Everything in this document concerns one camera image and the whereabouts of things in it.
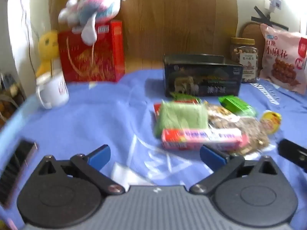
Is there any pink snack bar pack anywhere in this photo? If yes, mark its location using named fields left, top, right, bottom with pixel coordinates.
left=161, top=128, right=249, bottom=151

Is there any clear nut mix bag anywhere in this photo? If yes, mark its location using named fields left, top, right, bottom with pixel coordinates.
left=204, top=101, right=270, bottom=155

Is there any yellow round snack packet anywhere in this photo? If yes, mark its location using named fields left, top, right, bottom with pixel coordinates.
left=260, top=110, right=282, bottom=135

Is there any small green packet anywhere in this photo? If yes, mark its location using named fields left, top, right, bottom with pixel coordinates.
left=219, top=95, right=257, bottom=117

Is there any green snack packet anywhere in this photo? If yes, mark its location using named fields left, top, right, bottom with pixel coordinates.
left=154, top=101, right=208, bottom=138

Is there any red spicy snack packet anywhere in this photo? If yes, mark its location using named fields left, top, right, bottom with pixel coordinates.
left=153, top=92, right=202, bottom=123

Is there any blue printed tablecloth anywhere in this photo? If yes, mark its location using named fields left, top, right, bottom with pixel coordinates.
left=1, top=70, right=306, bottom=229

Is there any white enamel mug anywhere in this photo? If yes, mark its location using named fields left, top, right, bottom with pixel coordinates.
left=36, top=70, right=69, bottom=109

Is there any pink snack bag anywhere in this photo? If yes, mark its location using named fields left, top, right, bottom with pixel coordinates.
left=260, top=24, right=306, bottom=94

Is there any black sheep tin box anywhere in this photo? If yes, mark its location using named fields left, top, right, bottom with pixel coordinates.
left=163, top=54, right=243, bottom=97

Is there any red gift box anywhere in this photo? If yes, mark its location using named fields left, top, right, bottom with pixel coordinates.
left=58, top=20, right=125, bottom=83

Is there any nut jar gold lid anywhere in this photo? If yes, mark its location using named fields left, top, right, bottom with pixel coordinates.
left=230, top=37, right=258, bottom=83

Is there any yellow duck plush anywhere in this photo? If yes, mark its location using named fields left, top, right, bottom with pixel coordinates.
left=35, top=30, right=61, bottom=78

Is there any wooden cutting board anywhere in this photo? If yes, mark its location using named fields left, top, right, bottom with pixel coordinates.
left=239, top=22, right=265, bottom=52

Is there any wooden backdrop panel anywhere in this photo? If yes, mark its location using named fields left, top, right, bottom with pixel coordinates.
left=48, top=0, right=239, bottom=74

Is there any pink blue plush toy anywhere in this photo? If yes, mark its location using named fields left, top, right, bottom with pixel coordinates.
left=58, top=0, right=125, bottom=46

